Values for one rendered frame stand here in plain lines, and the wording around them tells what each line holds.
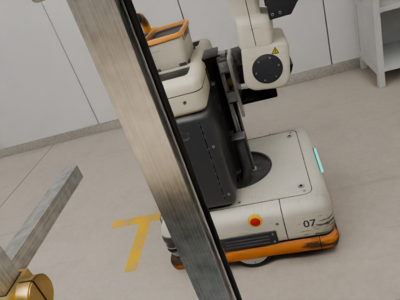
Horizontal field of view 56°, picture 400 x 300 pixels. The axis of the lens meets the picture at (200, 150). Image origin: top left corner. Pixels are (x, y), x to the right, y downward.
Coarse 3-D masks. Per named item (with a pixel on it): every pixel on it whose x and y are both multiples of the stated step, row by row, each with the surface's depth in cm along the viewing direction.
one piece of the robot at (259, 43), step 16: (240, 0) 124; (256, 0) 124; (240, 16) 127; (256, 16) 125; (240, 32) 125; (256, 32) 125; (272, 32) 125; (240, 48) 129; (256, 48) 127; (272, 48) 127; (288, 48) 127; (240, 64) 153; (256, 64) 130; (272, 64) 129; (288, 64) 129; (256, 80) 133; (272, 80) 132; (288, 80) 132
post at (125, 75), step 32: (96, 0) 28; (128, 0) 29; (96, 32) 29; (128, 32) 29; (96, 64) 30; (128, 64) 30; (128, 96) 31; (160, 96) 33; (128, 128) 33; (160, 128) 32; (160, 160) 34; (160, 192) 36; (192, 192) 37; (192, 224) 37; (192, 256) 40; (224, 256) 41; (224, 288) 42
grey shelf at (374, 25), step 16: (368, 0) 234; (384, 0) 240; (368, 16) 242; (384, 16) 271; (368, 32) 250; (384, 32) 276; (368, 48) 258; (384, 48) 273; (368, 64) 267; (384, 64) 250; (384, 80) 250
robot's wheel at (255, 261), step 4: (272, 256) 148; (244, 260) 150; (248, 260) 150; (252, 260) 150; (256, 260) 149; (260, 260) 149; (264, 260) 149; (268, 260) 149; (240, 264) 152; (244, 264) 151; (248, 264) 151; (252, 264) 151; (256, 264) 151; (260, 264) 151
